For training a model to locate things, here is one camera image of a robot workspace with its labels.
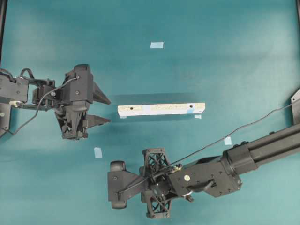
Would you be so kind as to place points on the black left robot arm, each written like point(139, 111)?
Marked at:
point(27, 92)

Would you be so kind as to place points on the blue tape mark right-lower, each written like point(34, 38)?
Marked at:
point(228, 141)

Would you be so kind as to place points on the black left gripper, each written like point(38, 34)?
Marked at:
point(73, 124)

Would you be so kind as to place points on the black right frame post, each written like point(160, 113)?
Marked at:
point(297, 11)

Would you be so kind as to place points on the blue tape mark right-centre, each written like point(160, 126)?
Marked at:
point(197, 116)

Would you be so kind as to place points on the black left frame post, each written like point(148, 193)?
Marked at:
point(3, 11)

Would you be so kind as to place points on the white wooden board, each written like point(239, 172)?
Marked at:
point(160, 109)

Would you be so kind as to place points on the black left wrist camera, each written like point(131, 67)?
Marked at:
point(78, 93)

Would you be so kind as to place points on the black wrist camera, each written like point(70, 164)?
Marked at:
point(78, 93)
point(123, 185)

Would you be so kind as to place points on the blue tape mark lower-left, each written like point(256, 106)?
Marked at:
point(98, 152)

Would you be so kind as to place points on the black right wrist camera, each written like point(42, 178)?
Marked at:
point(123, 185)

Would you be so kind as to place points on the blue tape mark top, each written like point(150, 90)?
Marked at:
point(157, 45)

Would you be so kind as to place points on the black frame post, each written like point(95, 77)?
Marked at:
point(3, 11)
point(297, 11)

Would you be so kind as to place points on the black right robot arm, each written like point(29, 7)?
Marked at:
point(216, 176)

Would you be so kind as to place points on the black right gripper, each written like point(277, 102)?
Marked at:
point(157, 195)

